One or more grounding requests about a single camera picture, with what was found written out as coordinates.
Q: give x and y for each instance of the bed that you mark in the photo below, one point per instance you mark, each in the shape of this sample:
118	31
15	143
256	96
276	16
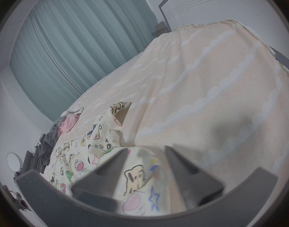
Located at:
206	91

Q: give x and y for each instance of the grey bedside table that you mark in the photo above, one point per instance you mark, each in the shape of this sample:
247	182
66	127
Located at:
159	28

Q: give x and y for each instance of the white printed pyjama top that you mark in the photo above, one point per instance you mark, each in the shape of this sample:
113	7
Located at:
139	197

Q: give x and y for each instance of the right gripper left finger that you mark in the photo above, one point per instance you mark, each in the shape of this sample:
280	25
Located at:
104	176

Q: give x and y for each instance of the blue-green curtain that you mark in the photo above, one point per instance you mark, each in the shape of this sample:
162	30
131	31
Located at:
99	32
40	79

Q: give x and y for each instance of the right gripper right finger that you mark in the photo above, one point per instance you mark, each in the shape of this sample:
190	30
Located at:
194	185

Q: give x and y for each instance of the pile of clothes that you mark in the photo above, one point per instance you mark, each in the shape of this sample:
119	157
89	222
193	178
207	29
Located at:
49	138

